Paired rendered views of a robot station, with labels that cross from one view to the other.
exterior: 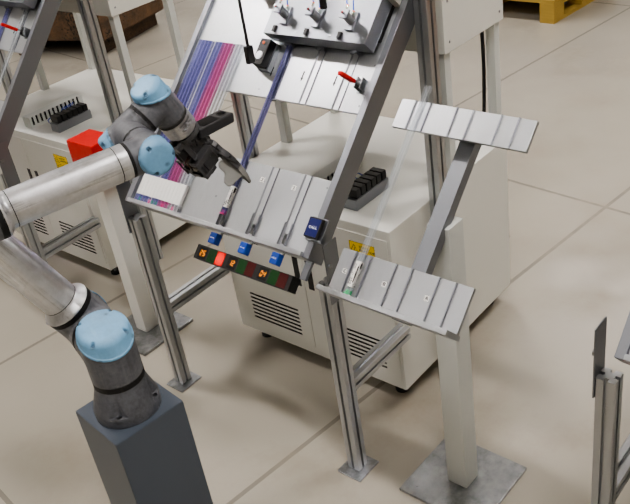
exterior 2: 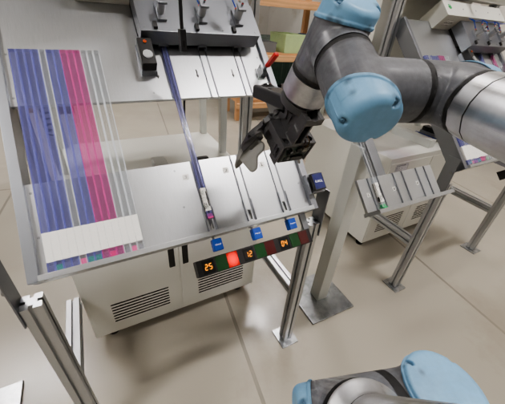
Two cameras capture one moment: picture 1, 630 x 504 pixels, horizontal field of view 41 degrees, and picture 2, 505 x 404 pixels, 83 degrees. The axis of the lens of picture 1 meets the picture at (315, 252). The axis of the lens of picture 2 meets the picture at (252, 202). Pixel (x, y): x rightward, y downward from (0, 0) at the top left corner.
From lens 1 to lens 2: 1.97 m
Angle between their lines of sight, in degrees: 62
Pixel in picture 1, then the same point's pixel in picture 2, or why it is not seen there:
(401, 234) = not seen: hidden behind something
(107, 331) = (463, 383)
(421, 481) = (313, 312)
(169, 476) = not seen: outside the picture
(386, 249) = not seen: hidden behind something
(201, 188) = (156, 208)
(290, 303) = (160, 286)
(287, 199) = (263, 175)
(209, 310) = (29, 361)
